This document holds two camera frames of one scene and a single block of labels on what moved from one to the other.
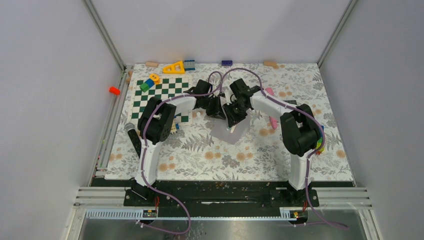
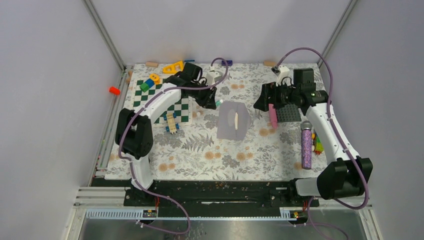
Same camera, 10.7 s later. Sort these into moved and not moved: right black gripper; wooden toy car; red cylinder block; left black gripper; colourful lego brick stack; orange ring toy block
Moved: left black gripper; right black gripper
Not moved: red cylinder block; colourful lego brick stack; wooden toy car; orange ring toy block
